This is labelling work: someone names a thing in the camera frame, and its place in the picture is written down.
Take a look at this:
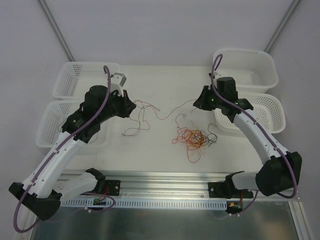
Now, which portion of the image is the red wire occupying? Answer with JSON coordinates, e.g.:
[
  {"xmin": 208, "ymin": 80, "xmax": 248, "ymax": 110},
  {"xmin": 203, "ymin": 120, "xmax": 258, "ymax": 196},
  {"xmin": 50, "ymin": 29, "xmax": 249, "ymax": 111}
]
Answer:
[{"xmin": 121, "ymin": 99, "xmax": 197, "ymax": 137}]

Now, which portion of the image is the coloured wire bundle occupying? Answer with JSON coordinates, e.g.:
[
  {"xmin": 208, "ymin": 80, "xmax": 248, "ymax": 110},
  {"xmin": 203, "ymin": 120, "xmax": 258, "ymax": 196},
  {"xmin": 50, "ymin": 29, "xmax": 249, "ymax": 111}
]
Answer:
[{"xmin": 171, "ymin": 113, "xmax": 208, "ymax": 164}]

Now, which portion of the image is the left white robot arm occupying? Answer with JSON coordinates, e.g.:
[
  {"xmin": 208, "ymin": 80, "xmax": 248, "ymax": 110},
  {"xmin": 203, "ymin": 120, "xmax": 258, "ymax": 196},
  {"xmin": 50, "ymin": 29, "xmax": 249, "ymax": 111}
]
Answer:
[{"xmin": 9, "ymin": 85, "xmax": 136, "ymax": 221}]

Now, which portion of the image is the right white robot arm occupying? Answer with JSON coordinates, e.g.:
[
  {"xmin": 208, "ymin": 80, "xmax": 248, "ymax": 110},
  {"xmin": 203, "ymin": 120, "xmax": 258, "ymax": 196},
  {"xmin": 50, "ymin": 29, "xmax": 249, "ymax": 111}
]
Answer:
[{"xmin": 193, "ymin": 77, "xmax": 302, "ymax": 199}]

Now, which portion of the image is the rear left white basket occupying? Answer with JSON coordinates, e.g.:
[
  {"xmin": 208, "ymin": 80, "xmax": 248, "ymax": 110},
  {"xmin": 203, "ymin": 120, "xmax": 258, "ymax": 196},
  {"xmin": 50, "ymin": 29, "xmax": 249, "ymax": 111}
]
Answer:
[{"xmin": 52, "ymin": 61, "xmax": 121, "ymax": 100}]

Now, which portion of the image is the white basket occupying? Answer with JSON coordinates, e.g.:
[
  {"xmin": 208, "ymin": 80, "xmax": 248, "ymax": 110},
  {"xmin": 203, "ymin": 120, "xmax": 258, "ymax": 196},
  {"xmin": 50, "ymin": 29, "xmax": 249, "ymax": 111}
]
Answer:
[
  {"xmin": 52, "ymin": 61, "xmax": 121, "ymax": 100},
  {"xmin": 35, "ymin": 99, "xmax": 111, "ymax": 155},
  {"xmin": 214, "ymin": 92, "xmax": 286, "ymax": 135}
]

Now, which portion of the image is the rear right white tub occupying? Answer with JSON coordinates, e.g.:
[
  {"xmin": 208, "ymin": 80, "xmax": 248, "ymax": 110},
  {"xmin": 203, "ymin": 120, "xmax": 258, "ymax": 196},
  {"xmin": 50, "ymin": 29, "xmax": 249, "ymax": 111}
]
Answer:
[{"xmin": 213, "ymin": 48, "xmax": 279, "ymax": 94}]

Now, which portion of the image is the front right white basket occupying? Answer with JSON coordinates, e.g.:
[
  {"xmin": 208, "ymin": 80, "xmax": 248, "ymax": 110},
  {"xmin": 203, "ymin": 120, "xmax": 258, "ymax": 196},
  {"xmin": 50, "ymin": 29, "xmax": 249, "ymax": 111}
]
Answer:
[{"xmin": 214, "ymin": 92, "xmax": 286, "ymax": 135}]

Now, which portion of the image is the front left white basket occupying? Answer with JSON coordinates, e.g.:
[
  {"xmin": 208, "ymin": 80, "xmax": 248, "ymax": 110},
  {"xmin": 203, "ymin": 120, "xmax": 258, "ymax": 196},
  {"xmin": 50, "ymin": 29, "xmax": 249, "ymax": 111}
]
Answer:
[{"xmin": 35, "ymin": 99, "xmax": 111, "ymax": 155}]

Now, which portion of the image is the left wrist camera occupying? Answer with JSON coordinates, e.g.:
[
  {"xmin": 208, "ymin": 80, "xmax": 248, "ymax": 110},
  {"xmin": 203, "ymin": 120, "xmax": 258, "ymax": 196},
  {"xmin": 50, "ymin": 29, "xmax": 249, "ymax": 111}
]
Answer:
[{"xmin": 110, "ymin": 72, "xmax": 127, "ymax": 97}]

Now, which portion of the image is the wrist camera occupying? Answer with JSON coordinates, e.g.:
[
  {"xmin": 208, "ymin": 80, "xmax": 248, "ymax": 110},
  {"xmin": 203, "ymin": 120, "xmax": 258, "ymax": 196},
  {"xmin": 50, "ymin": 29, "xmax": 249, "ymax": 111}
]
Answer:
[
  {"xmin": 110, "ymin": 72, "xmax": 127, "ymax": 97},
  {"xmin": 208, "ymin": 71, "xmax": 222, "ymax": 80}
]

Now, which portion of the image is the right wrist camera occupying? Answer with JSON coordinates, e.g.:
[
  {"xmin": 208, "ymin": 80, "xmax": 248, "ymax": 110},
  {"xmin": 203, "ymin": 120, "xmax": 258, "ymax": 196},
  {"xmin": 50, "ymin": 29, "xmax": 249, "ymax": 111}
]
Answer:
[{"xmin": 208, "ymin": 71, "xmax": 222, "ymax": 80}]

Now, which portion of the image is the aluminium rail frame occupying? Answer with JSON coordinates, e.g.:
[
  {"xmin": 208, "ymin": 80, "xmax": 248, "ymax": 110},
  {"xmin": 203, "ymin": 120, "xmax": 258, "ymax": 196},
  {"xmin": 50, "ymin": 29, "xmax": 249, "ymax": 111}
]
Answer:
[{"xmin": 19, "ymin": 169, "xmax": 313, "ymax": 240}]

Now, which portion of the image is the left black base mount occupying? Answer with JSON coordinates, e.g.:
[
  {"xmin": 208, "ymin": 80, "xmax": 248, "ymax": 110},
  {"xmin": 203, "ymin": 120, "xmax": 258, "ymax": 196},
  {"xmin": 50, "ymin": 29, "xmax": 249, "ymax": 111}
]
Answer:
[{"xmin": 104, "ymin": 179, "xmax": 121, "ymax": 196}]

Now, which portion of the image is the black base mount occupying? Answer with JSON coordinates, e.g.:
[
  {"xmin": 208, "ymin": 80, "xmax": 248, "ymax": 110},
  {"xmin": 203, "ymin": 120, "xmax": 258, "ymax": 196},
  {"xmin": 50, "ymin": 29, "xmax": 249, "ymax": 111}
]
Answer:
[
  {"xmin": 104, "ymin": 179, "xmax": 121, "ymax": 196},
  {"xmin": 207, "ymin": 182, "xmax": 238, "ymax": 199}
]

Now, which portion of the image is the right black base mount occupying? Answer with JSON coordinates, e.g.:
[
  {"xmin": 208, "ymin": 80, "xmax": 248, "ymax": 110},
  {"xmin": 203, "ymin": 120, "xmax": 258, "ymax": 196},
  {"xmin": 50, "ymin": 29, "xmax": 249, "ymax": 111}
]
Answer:
[{"xmin": 207, "ymin": 182, "xmax": 238, "ymax": 199}]

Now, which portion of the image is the right frame post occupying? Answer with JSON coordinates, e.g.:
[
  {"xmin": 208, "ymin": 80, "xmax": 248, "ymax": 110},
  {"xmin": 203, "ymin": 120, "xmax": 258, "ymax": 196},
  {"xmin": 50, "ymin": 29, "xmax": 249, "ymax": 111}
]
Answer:
[{"xmin": 263, "ymin": 0, "xmax": 303, "ymax": 55}]

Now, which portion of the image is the frame post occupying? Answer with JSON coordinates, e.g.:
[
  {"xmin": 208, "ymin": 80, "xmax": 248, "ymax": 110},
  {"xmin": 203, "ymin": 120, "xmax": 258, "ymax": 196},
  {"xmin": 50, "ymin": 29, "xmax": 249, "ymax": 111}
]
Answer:
[
  {"xmin": 263, "ymin": 0, "xmax": 303, "ymax": 55},
  {"xmin": 37, "ymin": 0, "xmax": 76, "ymax": 62}
]

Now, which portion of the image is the left frame post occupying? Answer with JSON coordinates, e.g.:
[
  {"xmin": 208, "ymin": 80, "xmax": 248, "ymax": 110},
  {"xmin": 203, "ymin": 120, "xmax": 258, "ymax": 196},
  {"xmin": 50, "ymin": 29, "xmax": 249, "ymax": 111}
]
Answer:
[{"xmin": 37, "ymin": 0, "xmax": 76, "ymax": 62}]

